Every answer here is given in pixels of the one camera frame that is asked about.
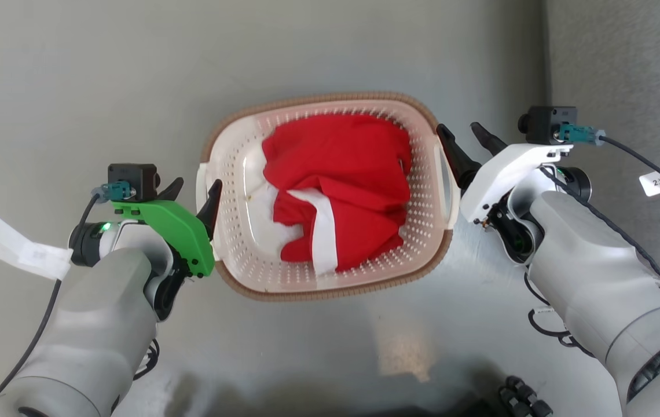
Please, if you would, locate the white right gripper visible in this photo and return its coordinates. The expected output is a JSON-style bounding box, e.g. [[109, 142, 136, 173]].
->
[[437, 121, 574, 225]]

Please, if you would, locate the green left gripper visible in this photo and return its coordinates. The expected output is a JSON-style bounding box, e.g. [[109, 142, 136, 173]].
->
[[111, 177, 223, 278]]

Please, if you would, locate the cream perforated laundry basket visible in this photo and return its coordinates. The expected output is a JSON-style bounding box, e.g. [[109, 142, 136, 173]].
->
[[196, 91, 459, 302]]

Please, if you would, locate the red garment with white stripe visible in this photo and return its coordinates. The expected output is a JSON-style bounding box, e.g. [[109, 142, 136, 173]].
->
[[247, 114, 413, 276]]

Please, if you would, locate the black right camera cable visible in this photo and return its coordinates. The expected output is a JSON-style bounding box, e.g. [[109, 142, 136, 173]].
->
[[559, 124, 660, 204]]

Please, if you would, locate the black camera cable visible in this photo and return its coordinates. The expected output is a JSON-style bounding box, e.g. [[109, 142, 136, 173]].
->
[[559, 124, 660, 204], [0, 181, 134, 406]]

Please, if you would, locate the white blank paper cable tag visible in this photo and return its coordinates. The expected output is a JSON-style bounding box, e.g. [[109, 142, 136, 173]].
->
[[0, 210, 74, 281]]

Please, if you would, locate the black left camera cable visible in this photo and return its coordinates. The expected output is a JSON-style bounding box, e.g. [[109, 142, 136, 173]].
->
[[0, 181, 134, 406]]

